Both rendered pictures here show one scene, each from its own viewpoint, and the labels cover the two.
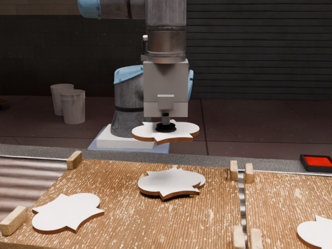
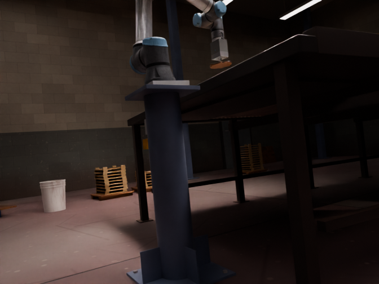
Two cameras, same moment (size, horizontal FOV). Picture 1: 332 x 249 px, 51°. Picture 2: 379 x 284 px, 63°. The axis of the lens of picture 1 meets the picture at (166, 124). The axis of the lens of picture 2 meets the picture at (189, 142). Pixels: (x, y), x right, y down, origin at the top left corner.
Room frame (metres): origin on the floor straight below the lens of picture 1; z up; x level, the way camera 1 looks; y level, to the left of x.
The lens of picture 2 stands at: (1.92, 1.40, 0.57)
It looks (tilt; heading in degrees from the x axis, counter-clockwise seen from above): 2 degrees up; 235
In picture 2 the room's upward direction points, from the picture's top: 6 degrees counter-clockwise
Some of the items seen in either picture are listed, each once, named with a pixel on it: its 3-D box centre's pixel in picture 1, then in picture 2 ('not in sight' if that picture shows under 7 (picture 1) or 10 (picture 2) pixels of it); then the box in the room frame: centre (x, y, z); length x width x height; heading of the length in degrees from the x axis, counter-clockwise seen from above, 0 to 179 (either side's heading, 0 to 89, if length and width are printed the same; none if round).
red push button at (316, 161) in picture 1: (317, 163); not in sight; (0.84, -0.40, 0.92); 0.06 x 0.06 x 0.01; 82
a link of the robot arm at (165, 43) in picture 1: (164, 42); (217, 35); (0.67, 0.00, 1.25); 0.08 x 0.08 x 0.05
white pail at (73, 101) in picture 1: (73, 106); not in sight; (4.14, 1.13, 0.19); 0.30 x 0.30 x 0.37
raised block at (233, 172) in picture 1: (233, 170); not in sight; (0.74, -0.16, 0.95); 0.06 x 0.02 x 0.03; 171
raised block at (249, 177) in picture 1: (249, 172); not in sight; (0.73, -0.19, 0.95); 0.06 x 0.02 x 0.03; 169
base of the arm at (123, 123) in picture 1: (132, 118); (159, 75); (1.17, 0.12, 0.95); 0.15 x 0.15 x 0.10
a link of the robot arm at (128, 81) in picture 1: (133, 85); (155, 52); (1.18, 0.11, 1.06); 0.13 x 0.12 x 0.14; 88
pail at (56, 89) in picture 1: (63, 99); not in sight; (4.51, 1.36, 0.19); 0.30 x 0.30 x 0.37
